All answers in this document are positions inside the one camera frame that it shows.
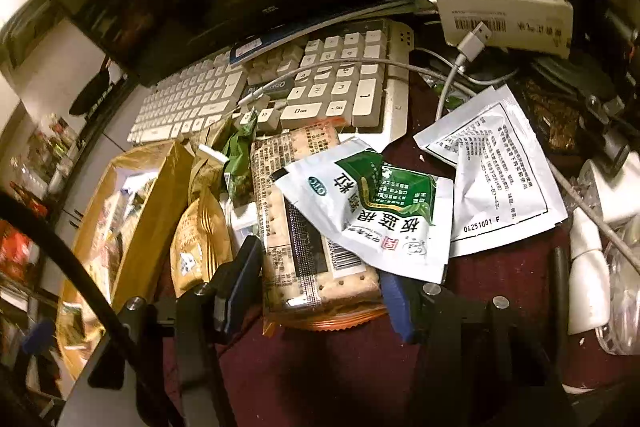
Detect cardboard box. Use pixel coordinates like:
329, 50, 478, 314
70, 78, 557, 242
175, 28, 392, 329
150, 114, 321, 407
55, 141, 196, 383

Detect white green medicine box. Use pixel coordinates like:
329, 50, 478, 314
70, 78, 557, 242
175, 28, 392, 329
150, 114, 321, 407
432, 0, 575, 59

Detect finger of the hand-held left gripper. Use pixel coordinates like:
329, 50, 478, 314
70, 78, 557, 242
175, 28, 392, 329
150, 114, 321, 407
20, 317, 58, 358

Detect white charger plug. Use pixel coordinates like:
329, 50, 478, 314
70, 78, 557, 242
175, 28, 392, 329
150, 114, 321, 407
580, 152, 640, 228

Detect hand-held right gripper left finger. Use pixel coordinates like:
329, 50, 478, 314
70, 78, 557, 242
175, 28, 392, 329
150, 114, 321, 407
112, 234, 266, 427

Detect dark red table cloth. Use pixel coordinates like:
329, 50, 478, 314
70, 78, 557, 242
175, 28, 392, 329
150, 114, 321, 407
155, 122, 640, 427

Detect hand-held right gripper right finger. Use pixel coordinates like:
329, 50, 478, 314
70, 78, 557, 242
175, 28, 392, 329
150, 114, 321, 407
379, 272, 576, 427

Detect green white sachet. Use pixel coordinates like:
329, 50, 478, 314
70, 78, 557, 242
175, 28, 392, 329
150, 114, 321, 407
272, 138, 455, 285

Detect white keyboard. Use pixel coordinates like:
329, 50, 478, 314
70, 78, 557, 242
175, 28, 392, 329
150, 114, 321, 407
126, 18, 416, 145

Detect thick black cable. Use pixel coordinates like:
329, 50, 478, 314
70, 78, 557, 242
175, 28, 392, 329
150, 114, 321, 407
0, 192, 171, 427

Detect clear cracker packet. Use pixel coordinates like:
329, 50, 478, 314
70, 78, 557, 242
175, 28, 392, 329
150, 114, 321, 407
249, 117, 388, 338

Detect black tube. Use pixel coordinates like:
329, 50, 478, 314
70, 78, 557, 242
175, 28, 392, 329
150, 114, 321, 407
550, 247, 571, 338

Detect green snack packet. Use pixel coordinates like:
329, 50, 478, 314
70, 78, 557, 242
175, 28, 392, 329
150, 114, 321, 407
221, 109, 259, 202

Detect grey clamp mount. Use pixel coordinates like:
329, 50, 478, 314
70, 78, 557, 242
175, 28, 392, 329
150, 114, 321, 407
582, 92, 633, 172

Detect gold snack packet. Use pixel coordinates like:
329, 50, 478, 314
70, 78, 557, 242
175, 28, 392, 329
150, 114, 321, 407
170, 184, 235, 299
187, 142, 226, 202

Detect white spray bottle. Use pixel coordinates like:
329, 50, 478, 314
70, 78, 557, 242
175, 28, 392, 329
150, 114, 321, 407
566, 207, 612, 335

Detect white printed sachet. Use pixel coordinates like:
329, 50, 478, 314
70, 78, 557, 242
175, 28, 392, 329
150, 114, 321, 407
414, 84, 570, 258

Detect black wok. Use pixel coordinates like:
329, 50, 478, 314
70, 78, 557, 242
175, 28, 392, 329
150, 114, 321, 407
69, 57, 126, 116

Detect grey base cabinets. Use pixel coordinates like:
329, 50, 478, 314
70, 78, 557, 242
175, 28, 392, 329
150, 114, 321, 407
40, 72, 151, 233

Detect clear plastic bag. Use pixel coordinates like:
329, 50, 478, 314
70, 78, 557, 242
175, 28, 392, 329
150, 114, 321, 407
595, 227, 640, 355

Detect grey cable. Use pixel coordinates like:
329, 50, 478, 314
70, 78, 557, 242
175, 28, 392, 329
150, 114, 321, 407
232, 57, 640, 270

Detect cluster of kitchen bottles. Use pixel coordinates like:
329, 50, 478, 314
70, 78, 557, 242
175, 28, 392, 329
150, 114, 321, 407
10, 114, 81, 208

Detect red bag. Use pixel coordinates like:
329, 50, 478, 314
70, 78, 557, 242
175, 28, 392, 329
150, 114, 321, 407
0, 227, 41, 278

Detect brown patterned pouch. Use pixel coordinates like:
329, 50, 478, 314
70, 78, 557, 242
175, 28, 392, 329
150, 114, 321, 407
520, 77, 591, 152

